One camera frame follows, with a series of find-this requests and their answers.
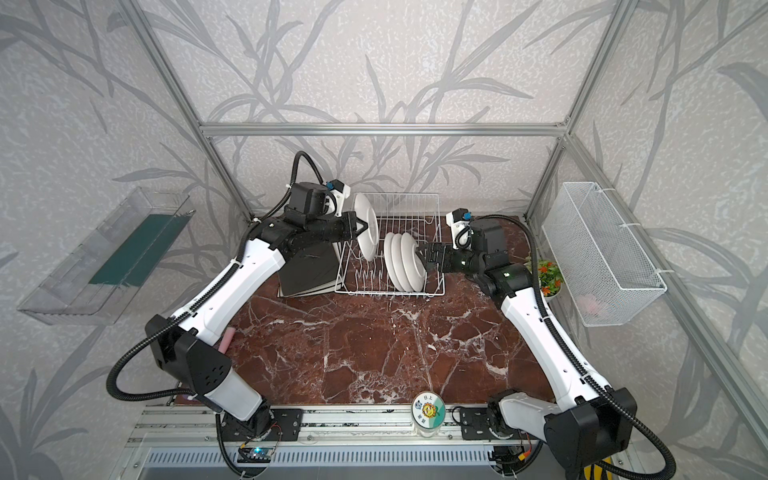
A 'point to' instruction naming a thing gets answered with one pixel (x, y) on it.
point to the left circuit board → (254, 455)
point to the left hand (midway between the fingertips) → (372, 216)
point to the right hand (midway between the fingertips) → (431, 241)
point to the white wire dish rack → (405, 220)
